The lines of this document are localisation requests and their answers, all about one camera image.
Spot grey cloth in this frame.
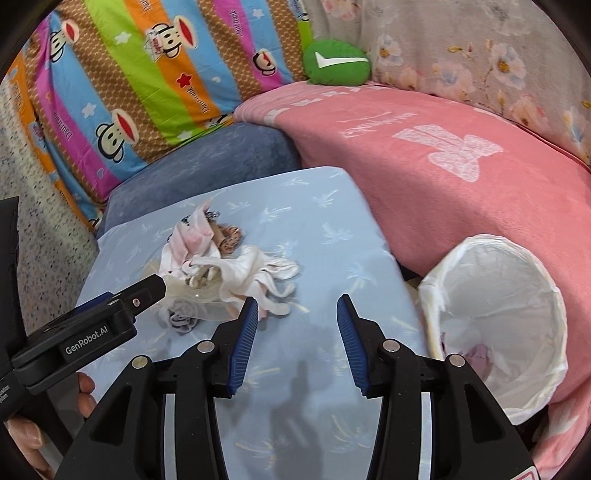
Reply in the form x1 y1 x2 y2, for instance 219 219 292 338
157 300 200 335

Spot white cloth socks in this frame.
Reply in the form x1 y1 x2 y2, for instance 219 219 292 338
158 201 300 322

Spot leopard print scrunchie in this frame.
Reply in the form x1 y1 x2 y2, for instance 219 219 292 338
205 210 220 222

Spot white lined trash bin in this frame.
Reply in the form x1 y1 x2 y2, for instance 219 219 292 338
418 234 568 425

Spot person left hand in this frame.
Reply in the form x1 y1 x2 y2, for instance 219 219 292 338
5 372 97 479

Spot peach dotted scrunchie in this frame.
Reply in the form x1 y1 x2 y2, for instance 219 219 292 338
211 222 242 257

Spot light blue palm sheet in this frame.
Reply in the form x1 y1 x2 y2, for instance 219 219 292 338
80 167 426 479

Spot blue-grey velvet cushion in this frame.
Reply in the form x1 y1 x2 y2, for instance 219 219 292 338
97 123 301 236

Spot colourful monkey striped pillow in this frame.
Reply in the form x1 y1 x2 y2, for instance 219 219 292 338
6 0 311 229

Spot pink blanket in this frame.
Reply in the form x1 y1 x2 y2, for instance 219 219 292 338
235 82 590 479

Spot green plush cushion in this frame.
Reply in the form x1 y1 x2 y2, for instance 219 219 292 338
303 39 372 87

